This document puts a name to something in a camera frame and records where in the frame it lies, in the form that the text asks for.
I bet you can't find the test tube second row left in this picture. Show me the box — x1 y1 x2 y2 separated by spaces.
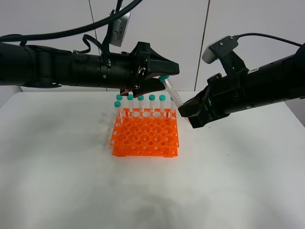
114 101 123 123

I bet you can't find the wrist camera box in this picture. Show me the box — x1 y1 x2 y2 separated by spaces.
202 35 238 64
110 12 131 47

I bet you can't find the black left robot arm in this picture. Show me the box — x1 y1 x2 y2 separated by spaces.
0 35 180 97

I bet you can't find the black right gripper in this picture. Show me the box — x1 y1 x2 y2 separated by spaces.
178 73 241 128

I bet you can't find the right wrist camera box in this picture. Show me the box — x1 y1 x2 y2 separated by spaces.
202 35 238 64

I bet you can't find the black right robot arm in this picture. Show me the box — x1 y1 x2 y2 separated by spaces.
178 45 305 128

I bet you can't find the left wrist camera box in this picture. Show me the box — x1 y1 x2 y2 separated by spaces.
110 12 131 47

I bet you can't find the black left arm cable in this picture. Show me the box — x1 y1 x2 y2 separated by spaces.
0 0 143 63

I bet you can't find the test tube teal cap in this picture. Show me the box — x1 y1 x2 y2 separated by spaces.
159 75 183 108

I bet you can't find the black right camera cable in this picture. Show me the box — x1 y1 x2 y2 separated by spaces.
234 32 302 47

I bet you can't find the orange test tube rack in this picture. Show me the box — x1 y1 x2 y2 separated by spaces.
110 108 179 157

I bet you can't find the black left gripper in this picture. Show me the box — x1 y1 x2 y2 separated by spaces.
104 42 179 96

